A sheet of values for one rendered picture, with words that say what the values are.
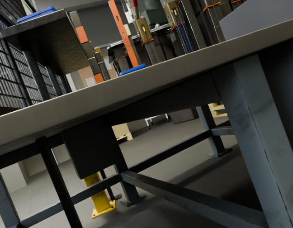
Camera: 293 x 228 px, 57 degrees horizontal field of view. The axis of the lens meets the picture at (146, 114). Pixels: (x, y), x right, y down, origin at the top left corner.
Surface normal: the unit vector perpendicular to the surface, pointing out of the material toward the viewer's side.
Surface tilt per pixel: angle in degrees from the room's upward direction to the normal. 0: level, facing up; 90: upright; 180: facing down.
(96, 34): 90
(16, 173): 90
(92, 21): 90
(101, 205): 90
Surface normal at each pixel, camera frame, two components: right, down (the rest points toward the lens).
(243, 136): -0.86, 0.35
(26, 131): 0.37, -0.10
